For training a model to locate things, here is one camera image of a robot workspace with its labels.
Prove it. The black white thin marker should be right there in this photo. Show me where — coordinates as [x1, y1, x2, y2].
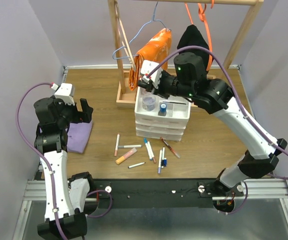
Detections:
[161, 147, 165, 168]

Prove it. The grey cap white marker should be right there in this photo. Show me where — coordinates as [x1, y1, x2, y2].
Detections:
[118, 144, 142, 149]

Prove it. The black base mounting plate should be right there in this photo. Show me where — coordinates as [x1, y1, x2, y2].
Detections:
[89, 178, 244, 209]

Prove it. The white drawer organizer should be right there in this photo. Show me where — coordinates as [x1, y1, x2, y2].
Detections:
[134, 88, 191, 142]

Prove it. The small white black-tip pen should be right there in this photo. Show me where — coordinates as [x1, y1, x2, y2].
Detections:
[128, 162, 146, 169]

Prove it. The lavender cap white marker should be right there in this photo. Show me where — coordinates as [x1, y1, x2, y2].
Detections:
[157, 149, 162, 174]

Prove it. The red clear pen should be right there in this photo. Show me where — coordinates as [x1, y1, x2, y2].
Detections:
[160, 137, 180, 159]

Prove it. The blue lid small jar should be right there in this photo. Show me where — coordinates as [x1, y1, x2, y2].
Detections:
[158, 103, 167, 117]

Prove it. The yellow pink highlighter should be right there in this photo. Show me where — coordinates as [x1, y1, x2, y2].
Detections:
[115, 148, 137, 165]

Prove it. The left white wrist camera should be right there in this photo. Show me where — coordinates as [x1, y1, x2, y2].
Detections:
[50, 83, 75, 106]

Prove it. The clear paperclip jar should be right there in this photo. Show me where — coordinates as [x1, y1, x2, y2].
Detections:
[142, 94, 156, 112]

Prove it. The purple folded cloth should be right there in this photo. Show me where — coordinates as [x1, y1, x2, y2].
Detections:
[67, 121, 93, 154]

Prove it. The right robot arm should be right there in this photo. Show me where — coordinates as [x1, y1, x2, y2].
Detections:
[138, 52, 287, 196]

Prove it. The blue wire hanger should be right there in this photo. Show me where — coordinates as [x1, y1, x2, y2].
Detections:
[112, 1, 172, 60]

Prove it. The orange patterned cloth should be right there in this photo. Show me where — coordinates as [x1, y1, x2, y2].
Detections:
[128, 28, 172, 91]

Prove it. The blue cap white marker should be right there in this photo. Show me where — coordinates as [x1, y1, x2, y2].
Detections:
[144, 138, 153, 161]

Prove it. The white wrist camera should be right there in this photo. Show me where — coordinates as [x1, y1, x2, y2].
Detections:
[50, 83, 75, 106]
[140, 60, 162, 89]

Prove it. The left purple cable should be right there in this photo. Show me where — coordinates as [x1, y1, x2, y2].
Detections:
[16, 82, 87, 240]

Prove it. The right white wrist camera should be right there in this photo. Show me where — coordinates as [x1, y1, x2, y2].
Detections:
[140, 60, 162, 89]

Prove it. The black garment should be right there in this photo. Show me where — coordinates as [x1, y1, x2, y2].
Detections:
[177, 24, 210, 72]

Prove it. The wooden clothes rack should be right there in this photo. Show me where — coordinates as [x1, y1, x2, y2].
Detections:
[107, 0, 264, 108]

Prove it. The black teal highlighter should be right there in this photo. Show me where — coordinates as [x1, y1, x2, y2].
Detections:
[162, 101, 187, 105]

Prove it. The orange strap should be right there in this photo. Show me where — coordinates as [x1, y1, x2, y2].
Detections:
[184, 0, 215, 71]

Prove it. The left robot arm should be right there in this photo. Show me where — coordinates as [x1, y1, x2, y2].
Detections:
[34, 96, 95, 240]

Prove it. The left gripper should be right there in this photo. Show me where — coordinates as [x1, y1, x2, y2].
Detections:
[52, 94, 94, 128]

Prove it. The aluminium frame rail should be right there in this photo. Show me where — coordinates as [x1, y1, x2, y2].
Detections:
[23, 178, 288, 201]

